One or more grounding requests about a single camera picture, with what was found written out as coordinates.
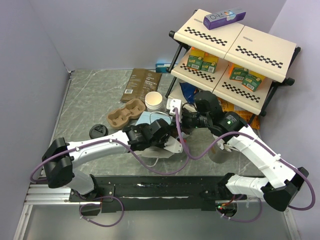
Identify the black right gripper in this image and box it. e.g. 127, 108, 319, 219
170, 109, 211, 135

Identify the light blue paper bag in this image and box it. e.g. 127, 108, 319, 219
130, 111, 184, 168

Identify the white paper cup stack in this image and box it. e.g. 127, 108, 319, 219
144, 91, 163, 112

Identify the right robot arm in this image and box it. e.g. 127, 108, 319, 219
171, 91, 311, 212

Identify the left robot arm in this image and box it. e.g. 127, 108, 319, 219
42, 118, 180, 201

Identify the brown coffee bean bag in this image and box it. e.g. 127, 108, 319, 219
120, 68, 162, 103

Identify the brown pulp cup carrier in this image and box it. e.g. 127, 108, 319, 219
106, 98, 146, 130

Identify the blue chip bag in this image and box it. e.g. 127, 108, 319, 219
179, 82, 200, 104

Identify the grey cup of stirrers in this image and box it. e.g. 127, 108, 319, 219
207, 140, 237, 164

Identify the orange snack bag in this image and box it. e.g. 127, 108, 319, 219
218, 98, 260, 130

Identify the green juice carton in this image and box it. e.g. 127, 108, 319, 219
186, 55, 203, 70
241, 74, 263, 92
229, 67, 249, 82
200, 60, 217, 74

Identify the cream checkered shelf rack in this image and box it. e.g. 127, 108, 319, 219
167, 9, 301, 116

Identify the blue R&O box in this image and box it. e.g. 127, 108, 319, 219
155, 62, 171, 73

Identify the purple R&O box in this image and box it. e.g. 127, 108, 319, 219
203, 7, 247, 30

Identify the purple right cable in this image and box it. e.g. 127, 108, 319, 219
174, 107, 316, 223

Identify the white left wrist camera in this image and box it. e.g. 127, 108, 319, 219
163, 136, 183, 154

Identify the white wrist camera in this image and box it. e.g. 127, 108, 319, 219
163, 136, 183, 154
166, 98, 182, 117

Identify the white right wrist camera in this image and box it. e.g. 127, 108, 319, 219
166, 98, 182, 117

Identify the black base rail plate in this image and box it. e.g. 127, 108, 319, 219
23, 174, 266, 217

